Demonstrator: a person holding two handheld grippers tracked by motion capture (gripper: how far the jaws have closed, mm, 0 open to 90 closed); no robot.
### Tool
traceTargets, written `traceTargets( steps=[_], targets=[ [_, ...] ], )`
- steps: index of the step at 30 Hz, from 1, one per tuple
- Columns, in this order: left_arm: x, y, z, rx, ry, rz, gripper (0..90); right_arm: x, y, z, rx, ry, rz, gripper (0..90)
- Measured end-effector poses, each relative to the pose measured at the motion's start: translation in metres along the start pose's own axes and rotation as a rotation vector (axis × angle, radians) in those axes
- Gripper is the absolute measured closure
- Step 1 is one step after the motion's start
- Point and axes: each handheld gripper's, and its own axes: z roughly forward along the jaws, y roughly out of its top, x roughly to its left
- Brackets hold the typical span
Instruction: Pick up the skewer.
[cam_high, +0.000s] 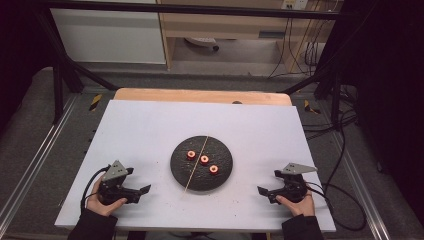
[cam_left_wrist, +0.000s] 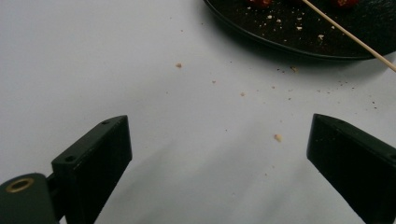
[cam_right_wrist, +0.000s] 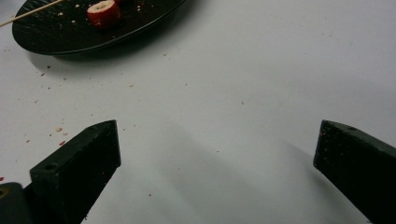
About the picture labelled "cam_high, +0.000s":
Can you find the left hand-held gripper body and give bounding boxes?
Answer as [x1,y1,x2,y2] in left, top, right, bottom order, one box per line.
[97,160,143,206]

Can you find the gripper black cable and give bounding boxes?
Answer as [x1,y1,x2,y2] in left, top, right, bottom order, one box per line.
[80,165,111,214]
[303,180,368,232]

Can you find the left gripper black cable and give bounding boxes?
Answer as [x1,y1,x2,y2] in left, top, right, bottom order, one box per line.
[80,165,111,214]

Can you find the light wooden desk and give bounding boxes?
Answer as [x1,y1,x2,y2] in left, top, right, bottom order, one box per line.
[156,0,336,73]

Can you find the aluminium floor rail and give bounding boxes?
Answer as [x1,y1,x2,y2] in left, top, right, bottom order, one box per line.
[0,94,79,228]
[319,99,391,240]

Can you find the black floor cables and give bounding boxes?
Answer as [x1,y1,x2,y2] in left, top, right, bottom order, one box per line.
[301,84,359,141]

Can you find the black curtain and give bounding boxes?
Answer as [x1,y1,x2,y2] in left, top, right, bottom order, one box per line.
[0,0,56,129]
[319,0,424,218]

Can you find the white cabinet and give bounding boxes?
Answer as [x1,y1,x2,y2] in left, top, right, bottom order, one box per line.
[49,8,167,65]

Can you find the wooden table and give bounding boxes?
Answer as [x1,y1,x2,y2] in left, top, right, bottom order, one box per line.
[113,87,293,107]

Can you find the white wall socket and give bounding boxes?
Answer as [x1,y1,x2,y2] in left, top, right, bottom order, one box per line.
[281,0,308,10]

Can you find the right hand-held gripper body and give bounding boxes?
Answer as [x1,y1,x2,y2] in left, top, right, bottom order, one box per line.
[267,162,318,204]

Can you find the hanging black cables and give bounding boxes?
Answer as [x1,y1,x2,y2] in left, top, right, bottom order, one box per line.
[268,16,329,79]

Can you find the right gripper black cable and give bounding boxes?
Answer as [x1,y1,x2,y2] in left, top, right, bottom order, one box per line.
[303,180,368,232]

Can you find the thin bamboo skewer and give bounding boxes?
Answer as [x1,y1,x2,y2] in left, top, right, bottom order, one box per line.
[184,135,210,194]

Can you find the round black plate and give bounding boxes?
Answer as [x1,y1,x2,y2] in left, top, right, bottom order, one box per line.
[170,135,234,192]

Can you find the black metal frame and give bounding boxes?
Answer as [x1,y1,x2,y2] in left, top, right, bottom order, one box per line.
[34,0,348,126]

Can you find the white table board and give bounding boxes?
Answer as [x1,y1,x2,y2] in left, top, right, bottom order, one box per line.
[54,99,337,233]

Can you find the office chair base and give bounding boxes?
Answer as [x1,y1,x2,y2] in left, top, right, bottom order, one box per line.
[184,37,220,52]

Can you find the person's left hand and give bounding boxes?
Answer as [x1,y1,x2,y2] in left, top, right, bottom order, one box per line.
[85,176,128,218]

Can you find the person's right hand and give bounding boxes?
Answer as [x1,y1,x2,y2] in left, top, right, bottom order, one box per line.
[275,191,316,218]

